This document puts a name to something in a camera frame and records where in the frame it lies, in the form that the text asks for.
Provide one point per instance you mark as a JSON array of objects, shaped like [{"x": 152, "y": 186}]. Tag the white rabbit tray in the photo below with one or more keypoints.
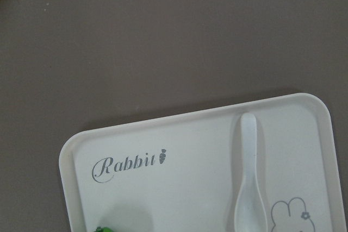
[{"x": 183, "y": 172}]

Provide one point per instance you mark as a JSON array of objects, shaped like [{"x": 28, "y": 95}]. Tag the green lime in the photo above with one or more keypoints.
[{"x": 103, "y": 229}]

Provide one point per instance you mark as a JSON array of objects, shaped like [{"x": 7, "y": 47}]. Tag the white ceramic spoon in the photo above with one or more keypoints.
[{"x": 249, "y": 211}]

